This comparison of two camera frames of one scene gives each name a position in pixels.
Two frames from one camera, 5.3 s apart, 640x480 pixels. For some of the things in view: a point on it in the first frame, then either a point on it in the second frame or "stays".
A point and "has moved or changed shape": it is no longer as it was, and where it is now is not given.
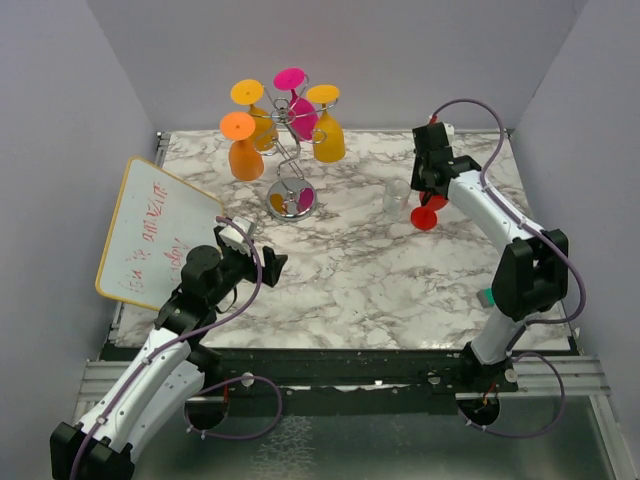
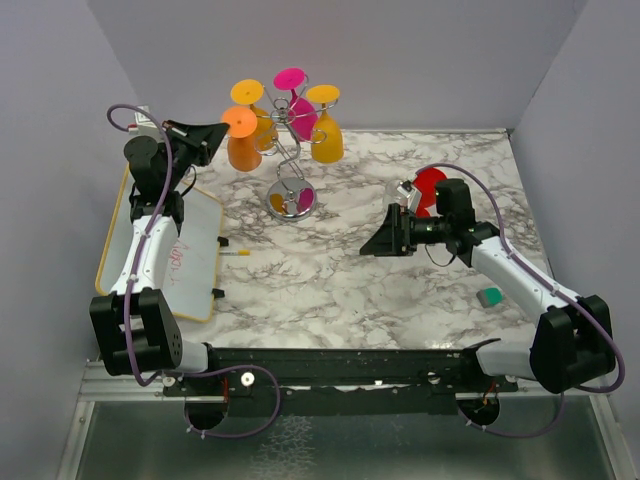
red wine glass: (424, 217) has moved or changed shape
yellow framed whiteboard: (156, 221) stays
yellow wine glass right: (329, 136) stays
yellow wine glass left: (247, 92) stays
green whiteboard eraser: (485, 295) stays
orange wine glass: (245, 159) has moved or changed shape
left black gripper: (272, 265) to (194, 136)
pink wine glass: (302, 116) stays
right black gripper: (416, 183) to (394, 237)
